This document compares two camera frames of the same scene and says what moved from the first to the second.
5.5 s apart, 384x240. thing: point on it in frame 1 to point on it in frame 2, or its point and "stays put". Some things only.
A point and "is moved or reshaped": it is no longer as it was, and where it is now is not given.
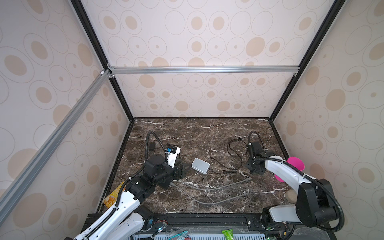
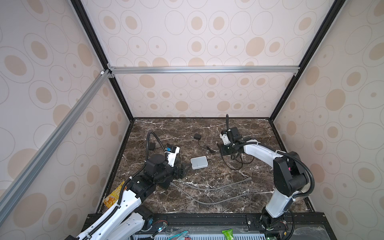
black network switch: (163, 182) stays put
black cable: (239, 155) is moved or reshaped
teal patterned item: (180, 236) stays put
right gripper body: (251, 166) to (228, 149)
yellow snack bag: (110, 201) stays put
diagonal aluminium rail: (6, 199) stays put
